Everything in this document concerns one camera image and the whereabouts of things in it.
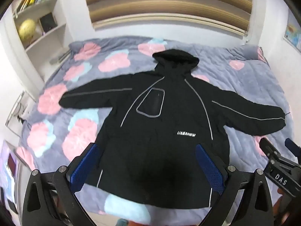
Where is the white bookshelf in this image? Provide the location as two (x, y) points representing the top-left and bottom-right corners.
(11, 0), (69, 83)

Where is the yellow ball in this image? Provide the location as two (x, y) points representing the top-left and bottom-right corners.
(18, 19), (36, 41)

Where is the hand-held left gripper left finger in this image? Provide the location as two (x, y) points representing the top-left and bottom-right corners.
(22, 142), (101, 226)

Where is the wall map poster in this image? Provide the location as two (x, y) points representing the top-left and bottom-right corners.
(284, 19), (301, 50)

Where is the black hooded jacket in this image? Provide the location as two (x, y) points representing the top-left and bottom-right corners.
(59, 49), (286, 209)

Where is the grey blanket with pink flowers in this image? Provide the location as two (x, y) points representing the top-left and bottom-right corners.
(15, 36), (297, 226)

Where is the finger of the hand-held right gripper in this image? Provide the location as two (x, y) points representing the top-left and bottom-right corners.
(259, 137), (283, 166)
(284, 138), (301, 164)

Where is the wooden slatted headboard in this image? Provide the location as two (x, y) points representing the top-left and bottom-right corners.
(82, 0), (256, 37)

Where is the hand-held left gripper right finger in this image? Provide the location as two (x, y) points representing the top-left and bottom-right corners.
(195, 143), (277, 226)

